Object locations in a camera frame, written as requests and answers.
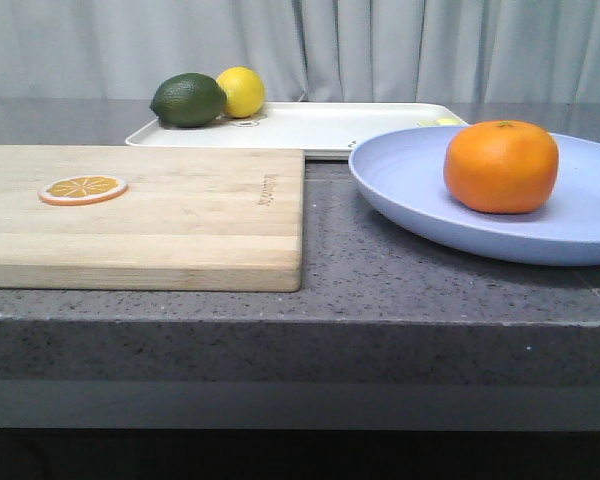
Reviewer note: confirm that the light blue plate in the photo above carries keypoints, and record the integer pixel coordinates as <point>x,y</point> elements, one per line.
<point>401,175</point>

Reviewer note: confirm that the orange mandarin fruit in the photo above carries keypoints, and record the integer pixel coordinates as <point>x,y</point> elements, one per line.
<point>502,166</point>

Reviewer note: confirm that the white rectangular tray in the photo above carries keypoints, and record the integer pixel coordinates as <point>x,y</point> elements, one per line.
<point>324,131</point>

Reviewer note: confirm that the yellow print on tray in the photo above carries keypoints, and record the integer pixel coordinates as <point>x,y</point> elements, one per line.
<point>446,121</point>

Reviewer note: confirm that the wooden cutting board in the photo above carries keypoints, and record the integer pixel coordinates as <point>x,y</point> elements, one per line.
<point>192,219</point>

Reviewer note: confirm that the yellow lemon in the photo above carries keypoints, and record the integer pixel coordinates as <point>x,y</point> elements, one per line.
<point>244,89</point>

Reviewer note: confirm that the green lime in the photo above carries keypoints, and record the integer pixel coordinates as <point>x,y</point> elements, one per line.
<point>188,100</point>

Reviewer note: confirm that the grey curtain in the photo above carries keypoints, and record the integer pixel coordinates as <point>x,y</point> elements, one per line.
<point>352,51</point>

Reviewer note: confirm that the orange slice toy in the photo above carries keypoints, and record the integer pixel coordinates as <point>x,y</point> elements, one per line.
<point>82,190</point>

